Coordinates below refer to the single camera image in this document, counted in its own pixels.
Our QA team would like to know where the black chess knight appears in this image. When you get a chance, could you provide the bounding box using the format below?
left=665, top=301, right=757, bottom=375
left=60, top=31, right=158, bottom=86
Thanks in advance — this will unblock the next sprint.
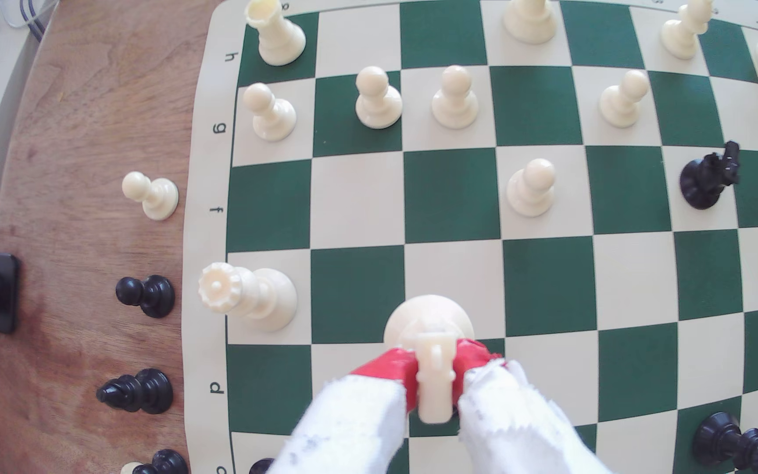
left=679, top=140, right=742, bottom=211

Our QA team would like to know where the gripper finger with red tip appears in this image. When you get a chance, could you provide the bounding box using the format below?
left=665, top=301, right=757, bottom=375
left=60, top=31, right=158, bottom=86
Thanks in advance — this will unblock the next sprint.
left=454, top=339, right=610, bottom=474
left=267, top=348, right=419, bottom=474

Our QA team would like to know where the white chess king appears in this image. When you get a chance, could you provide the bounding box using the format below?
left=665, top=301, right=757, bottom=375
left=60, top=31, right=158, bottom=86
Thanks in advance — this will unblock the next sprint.
left=503, top=0, right=559, bottom=46

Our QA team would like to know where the white chess knight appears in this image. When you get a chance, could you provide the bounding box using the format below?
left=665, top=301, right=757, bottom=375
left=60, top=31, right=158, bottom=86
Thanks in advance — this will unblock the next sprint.
left=383, top=294, right=476, bottom=425

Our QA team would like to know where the black chess queen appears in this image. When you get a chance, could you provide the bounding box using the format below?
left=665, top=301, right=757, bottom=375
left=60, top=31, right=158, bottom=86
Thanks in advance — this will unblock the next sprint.
left=692, top=411, right=758, bottom=474

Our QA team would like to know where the white chess bishop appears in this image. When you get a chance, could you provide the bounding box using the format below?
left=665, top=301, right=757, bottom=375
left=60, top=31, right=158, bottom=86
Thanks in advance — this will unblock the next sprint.
left=660, top=0, right=715, bottom=61

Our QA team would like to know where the green white chess mat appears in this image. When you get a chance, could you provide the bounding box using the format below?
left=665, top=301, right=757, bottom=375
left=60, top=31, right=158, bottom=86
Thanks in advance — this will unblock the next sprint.
left=182, top=0, right=758, bottom=474

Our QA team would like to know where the white chess queen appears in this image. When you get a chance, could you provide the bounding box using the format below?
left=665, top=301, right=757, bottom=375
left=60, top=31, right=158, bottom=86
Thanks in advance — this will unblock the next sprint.
left=198, top=262, right=299, bottom=333

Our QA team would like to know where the black chess bishop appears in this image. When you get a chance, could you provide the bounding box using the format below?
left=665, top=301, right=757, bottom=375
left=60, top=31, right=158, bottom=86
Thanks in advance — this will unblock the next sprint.
left=96, top=368, right=174, bottom=415

